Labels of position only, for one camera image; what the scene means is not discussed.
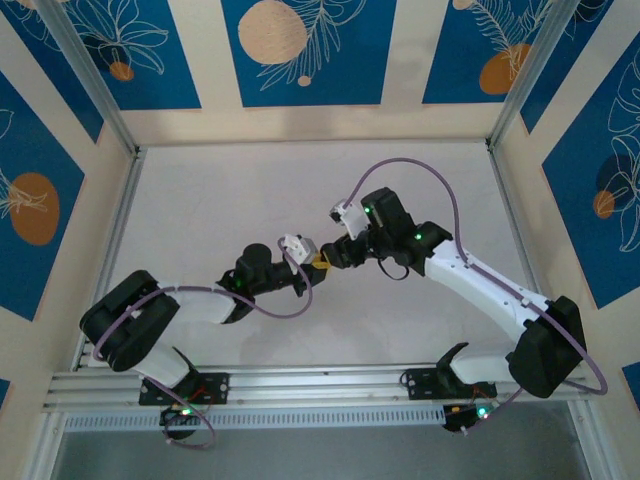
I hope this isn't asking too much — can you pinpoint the black controller board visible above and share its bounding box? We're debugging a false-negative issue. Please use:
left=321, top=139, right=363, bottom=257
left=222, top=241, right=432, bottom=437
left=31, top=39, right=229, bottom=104
left=441, top=401, right=497, bottom=437
left=158, top=403, right=200, bottom=442

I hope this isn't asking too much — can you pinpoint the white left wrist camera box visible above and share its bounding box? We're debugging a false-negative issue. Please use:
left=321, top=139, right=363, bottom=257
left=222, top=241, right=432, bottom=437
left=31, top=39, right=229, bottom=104
left=278, top=233, right=322, bottom=267

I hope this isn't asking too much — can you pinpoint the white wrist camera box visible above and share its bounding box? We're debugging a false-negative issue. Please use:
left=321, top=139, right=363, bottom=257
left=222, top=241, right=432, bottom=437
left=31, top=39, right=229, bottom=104
left=278, top=233, right=322, bottom=267
left=328, top=198, right=370, bottom=241

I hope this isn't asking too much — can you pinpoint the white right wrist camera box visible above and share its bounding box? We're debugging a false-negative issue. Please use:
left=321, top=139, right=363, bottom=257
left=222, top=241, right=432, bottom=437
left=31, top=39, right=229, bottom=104
left=328, top=198, right=370, bottom=241

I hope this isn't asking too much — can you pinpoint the thin black cable loop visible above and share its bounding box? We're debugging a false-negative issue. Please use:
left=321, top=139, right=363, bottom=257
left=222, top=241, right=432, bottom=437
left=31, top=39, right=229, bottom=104
left=373, top=255, right=412, bottom=282

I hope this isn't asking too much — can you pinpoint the wide aluminium base rail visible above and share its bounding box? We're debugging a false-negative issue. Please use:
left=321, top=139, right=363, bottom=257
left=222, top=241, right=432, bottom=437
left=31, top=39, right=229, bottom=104
left=42, top=363, right=594, bottom=416

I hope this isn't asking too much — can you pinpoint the aluminium frame rail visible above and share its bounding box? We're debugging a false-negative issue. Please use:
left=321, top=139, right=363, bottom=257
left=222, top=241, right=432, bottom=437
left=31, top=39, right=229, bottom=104
left=69, top=147, right=149, bottom=374
left=485, top=141, right=594, bottom=401

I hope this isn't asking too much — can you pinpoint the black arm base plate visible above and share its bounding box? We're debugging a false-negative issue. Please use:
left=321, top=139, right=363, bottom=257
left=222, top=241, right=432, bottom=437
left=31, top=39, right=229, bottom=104
left=138, top=371, right=232, bottom=407
left=401, top=366, right=500, bottom=402

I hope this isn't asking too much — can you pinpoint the grey slotted cable duct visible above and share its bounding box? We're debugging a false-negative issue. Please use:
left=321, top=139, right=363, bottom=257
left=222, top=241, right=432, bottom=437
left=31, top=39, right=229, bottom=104
left=63, top=403, right=449, bottom=432

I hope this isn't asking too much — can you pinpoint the aluminium frame post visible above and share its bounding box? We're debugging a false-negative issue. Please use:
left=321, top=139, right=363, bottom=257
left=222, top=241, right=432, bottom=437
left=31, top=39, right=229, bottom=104
left=567, top=399, right=609, bottom=480
left=485, top=0, right=586, bottom=151
left=27, top=412, right=69, bottom=480
left=35, top=0, right=142, bottom=157

